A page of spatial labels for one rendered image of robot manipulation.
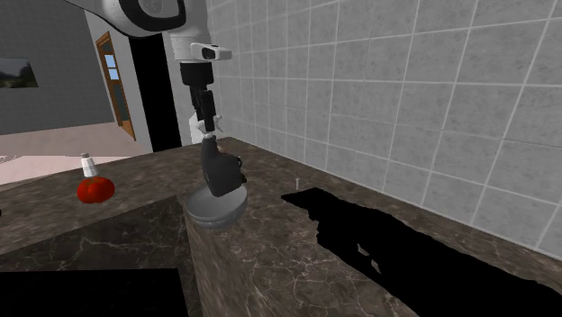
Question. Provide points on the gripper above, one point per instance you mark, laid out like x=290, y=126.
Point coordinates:
x=196, y=73

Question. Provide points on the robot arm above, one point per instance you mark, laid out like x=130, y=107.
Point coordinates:
x=186, y=44

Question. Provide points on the white figure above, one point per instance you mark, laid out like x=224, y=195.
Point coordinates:
x=196, y=129

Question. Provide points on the dark grey jug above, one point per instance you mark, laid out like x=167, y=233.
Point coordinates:
x=224, y=173

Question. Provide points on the brown wooden door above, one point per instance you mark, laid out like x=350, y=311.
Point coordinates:
x=118, y=96

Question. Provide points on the grey round bowl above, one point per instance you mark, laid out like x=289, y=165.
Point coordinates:
x=215, y=213

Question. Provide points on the small white pin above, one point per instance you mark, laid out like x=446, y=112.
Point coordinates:
x=297, y=184

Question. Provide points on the white salt shaker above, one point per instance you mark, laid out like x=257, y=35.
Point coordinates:
x=89, y=166

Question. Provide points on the red tomato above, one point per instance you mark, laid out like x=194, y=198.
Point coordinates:
x=95, y=190

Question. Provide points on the dark landscape wall picture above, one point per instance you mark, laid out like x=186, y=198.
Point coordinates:
x=16, y=73

